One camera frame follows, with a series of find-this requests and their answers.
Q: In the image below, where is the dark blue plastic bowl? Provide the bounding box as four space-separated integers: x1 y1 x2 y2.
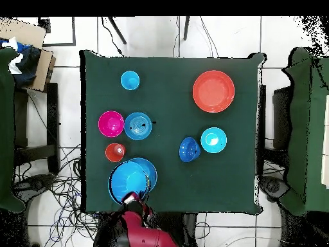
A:
179 136 202 163

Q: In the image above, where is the large blue plastic bowl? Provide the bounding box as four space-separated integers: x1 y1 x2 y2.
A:
108 161 150 205
128 157 158 192

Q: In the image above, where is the large orange plastic bowl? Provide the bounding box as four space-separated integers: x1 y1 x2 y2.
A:
192 69 236 114

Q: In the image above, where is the brown cardboard box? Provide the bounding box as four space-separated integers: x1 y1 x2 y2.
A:
0 19 57 92

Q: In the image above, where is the light blue plastic cup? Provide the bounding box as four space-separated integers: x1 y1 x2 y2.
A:
120 70 141 91

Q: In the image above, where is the dark green tablecloth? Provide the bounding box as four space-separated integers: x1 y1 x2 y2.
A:
80 50 265 215

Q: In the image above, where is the pink plastic bowl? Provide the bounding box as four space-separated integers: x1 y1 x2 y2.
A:
98 110 125 138

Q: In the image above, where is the blue and white cloth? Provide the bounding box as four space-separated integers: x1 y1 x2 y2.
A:
0 37 42 88

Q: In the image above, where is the small cyan plastic bowl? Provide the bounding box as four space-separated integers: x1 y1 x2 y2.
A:
200 127 228 154

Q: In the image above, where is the black box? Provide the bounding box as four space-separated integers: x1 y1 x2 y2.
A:
272 86 292 150

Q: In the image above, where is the black stool frame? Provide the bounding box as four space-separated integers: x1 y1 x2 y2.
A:
13 82 60 176

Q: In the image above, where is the black cable tangle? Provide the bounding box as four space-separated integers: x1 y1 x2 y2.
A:
15 143 101 247

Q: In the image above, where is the orange plastic cup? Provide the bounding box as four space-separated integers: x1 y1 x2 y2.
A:
105 143 127 163

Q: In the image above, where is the green cloth side table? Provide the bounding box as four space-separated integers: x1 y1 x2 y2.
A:
282 47 329 217
0 47 26 213

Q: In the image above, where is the black floor frame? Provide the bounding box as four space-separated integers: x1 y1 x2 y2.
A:
38 16 76 48

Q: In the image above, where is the black tripod leg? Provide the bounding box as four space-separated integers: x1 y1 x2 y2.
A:
182 16 190 41
107 16 127 45

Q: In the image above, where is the black equipment base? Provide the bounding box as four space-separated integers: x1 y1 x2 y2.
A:
259 176 290 203
12 173 56 199

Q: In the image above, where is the blue flat-bottomed ringed bowl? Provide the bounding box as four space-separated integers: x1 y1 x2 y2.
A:
123 111 153 142

